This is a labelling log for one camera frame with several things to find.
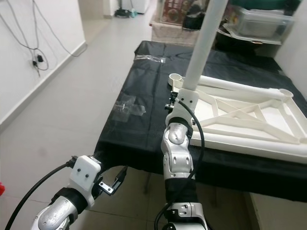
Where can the black bag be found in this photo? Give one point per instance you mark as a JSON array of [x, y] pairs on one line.
[[194, 17]]

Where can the crumpled clear plastic wrap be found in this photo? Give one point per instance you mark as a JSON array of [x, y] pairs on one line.
[[129, 108]]

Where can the black round basin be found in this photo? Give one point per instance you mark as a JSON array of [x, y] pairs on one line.
[[225, 43]]

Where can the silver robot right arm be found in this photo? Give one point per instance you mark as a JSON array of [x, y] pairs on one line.
[[175, 153]]

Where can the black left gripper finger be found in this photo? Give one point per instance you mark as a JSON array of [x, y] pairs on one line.
[[121, 177]]

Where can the red plastic item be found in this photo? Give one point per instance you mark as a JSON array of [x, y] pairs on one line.
[[2, 189]]

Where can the black plastic table cover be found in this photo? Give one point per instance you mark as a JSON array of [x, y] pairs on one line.
[[124, 143]]

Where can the clear plastic storage container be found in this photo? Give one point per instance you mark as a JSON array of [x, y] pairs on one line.
[[264, 24]]

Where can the white appliance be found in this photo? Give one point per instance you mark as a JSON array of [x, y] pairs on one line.
[[137, 5]]

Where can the green round lid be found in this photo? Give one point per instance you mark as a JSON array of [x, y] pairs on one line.
[[268, 5]]

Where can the black power adapter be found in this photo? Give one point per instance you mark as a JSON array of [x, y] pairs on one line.
[[39, 60]]

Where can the storage box with orange lid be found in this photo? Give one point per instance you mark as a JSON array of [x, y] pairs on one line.
[[172, 12]]

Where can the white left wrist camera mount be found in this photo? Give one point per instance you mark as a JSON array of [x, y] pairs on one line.
[[84, 172]]

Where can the white plastic table top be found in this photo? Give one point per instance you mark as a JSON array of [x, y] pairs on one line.
[[268, 120]]

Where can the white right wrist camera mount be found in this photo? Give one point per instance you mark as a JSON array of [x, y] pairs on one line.
[[187, 100]]

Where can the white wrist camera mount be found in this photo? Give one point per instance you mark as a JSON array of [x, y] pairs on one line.
[[187, 100], [84, 172]]

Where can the clear tape strip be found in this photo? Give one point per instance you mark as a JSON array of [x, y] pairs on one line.
[[149, 58]]

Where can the black and teal mop head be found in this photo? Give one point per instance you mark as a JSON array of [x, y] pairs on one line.
[[123, 13]]

